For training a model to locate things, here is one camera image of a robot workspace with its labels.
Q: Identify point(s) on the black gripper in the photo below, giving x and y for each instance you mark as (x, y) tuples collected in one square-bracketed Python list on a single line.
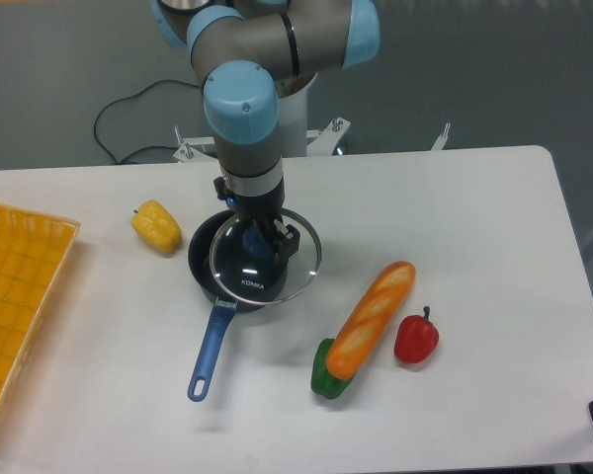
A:
[(265, 209)]

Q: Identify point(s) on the glass pot lid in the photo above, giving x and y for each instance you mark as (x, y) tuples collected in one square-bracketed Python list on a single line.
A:
[(303, 266)]

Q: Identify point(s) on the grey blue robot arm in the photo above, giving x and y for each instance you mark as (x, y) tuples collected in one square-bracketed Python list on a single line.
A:
[(241, 52)]

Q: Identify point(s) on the dark blue saucepan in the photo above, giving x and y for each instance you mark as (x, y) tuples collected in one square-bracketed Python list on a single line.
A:
[(227, 296)]

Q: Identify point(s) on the yellow bell pepper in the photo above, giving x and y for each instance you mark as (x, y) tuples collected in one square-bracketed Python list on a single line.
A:
[(157, 228)]

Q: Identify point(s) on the toy baguette bread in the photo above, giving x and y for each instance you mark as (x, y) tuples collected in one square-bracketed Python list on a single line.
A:
[(362, 331)]

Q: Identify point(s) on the green bell pepper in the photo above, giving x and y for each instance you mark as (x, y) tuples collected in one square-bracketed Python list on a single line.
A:
[(322, 382)]

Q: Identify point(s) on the red bell pepper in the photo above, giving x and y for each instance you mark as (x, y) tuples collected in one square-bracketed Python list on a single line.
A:
[(416, 338)]

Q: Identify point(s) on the yellow plastic basket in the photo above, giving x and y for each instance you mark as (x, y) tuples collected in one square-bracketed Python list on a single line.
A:
[(34, 247)]

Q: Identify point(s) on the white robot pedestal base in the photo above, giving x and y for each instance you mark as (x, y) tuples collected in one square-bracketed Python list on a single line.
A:
[(296, 139)]

